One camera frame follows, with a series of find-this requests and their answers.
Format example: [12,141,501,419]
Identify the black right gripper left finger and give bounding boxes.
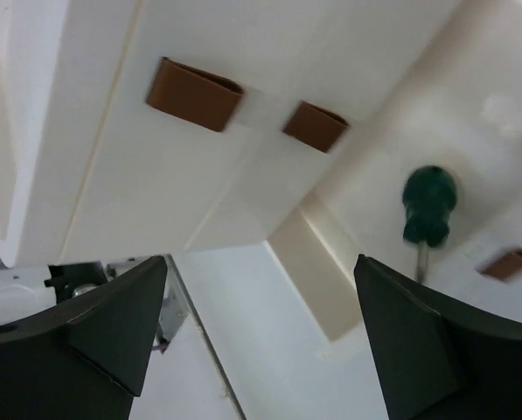
[0,256,168,419]

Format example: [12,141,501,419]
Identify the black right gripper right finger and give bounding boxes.
[353,255,522,419]

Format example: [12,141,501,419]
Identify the green stubby phillips screwdriver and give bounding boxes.
[401,165,457,284]

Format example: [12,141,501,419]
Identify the white drawer cabinet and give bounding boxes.
[0,1,459,267]

